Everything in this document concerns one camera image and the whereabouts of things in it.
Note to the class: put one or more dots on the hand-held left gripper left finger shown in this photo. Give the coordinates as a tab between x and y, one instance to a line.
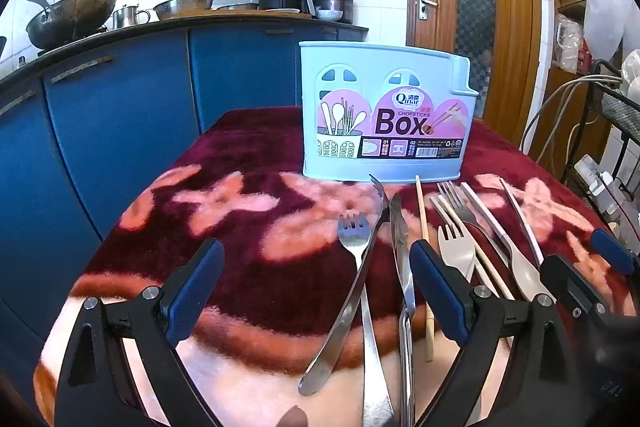
197	292

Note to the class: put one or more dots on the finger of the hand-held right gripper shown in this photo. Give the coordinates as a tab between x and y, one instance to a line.
612	252
562	277

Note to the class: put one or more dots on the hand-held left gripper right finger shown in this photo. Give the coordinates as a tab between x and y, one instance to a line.
440	292

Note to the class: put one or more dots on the beige plastic fork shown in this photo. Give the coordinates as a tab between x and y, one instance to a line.
457	257

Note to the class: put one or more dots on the beige chopstick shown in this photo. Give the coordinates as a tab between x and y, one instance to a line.
492	269
485	279

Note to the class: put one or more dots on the steel fork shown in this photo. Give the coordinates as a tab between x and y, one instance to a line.
353	237
457	212

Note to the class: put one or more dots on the long wooden chopstick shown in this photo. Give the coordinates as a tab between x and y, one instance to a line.
420	207

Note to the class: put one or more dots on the steel table knife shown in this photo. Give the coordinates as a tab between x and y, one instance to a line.
325	357

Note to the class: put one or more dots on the light blue utensil box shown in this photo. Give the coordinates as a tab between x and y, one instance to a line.
350	57

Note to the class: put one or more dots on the red flower printed blanket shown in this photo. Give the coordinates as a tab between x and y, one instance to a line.
250	287

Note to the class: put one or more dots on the white power strip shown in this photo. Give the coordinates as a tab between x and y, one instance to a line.
597	187

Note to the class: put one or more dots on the blue kitchen base cabinets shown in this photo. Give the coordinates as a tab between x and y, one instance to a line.
125	117

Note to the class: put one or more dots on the wooden shelf unit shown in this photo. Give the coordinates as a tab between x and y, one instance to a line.
552	37

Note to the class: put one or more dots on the white plastic bag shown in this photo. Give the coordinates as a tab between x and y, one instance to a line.
607	12

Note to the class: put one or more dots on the steel pitcher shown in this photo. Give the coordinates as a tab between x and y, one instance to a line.
127	17

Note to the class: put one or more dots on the steel basin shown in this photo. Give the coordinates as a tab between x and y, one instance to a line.
237	6

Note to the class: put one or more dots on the large dark wok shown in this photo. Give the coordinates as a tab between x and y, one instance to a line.
70	22

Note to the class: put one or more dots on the small white bowl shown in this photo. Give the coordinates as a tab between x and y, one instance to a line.
329	14

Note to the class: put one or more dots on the black cooking pot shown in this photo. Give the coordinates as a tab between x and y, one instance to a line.
337	2

